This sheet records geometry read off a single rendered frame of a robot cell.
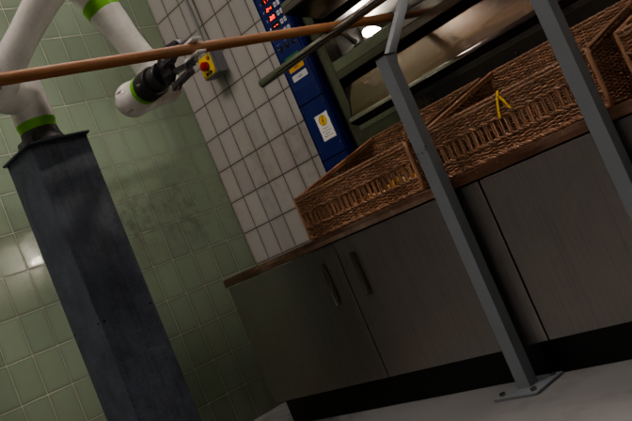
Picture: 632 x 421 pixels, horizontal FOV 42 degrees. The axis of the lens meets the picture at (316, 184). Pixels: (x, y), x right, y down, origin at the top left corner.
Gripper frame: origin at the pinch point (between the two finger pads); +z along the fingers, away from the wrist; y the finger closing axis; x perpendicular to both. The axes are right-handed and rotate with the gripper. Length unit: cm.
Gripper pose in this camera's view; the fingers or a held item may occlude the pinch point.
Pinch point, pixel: (193, 49)
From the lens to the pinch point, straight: 231.4
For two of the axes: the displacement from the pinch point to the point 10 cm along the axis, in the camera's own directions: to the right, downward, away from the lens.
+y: 3.8, 9.2, -0.8
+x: -6.8, 2.3, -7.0
